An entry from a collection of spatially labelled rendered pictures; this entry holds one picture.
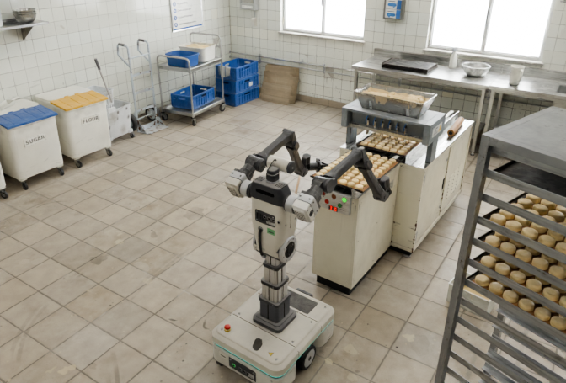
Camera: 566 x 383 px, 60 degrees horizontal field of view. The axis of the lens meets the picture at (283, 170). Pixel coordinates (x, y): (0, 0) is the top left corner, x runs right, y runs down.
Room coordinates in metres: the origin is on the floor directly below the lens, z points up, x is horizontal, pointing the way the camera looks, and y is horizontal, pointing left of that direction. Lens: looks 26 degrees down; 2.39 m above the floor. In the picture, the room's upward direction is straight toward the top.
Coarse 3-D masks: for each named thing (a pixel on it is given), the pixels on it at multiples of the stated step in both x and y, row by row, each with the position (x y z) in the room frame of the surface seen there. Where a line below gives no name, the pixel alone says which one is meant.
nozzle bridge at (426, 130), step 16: (352, 112) 3.75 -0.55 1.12; (368, 112) 3.58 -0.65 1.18; (384, 112) 3.59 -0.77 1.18; (432, 112) 3.59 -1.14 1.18; (352, 128) 3.79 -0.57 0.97; (368, 128) 3.61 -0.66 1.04; (384, 128) 3.59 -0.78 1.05; (400, 128) 3.51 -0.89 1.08; (416, 128) 3.44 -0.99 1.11; (432, 128) 3.33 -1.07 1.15; (432, 144) 3.38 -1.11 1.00; (432, 160) 3.43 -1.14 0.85
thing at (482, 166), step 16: (480, 144) 1.48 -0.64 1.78; (480, 160) 1.48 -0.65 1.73; (480, 176) 1.47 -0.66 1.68; (480, 192) 1.47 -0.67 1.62; (464, 240) 1.48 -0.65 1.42; (464, 256) 1.47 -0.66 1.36; (464, 272) 1.47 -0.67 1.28; (448, 320) 1.48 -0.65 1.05; (448, 336) 1.47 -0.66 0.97; (448, 352) 1.47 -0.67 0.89
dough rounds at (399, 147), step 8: (376, 136) 3.77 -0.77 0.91; (384, 136) 3.74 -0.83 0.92; (392, 136) 3.73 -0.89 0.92; (360, 144) 3.62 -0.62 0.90; (368, 144) 3.57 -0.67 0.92; (376, 144) 3.60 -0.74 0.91; (384, 144) 3.58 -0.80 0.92; (392, 144) 3.58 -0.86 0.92; (400, 144) 3.57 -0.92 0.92; (408, 144) 3.57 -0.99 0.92; (416, 144) 3.62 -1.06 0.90; (400, 152) 3.41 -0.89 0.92
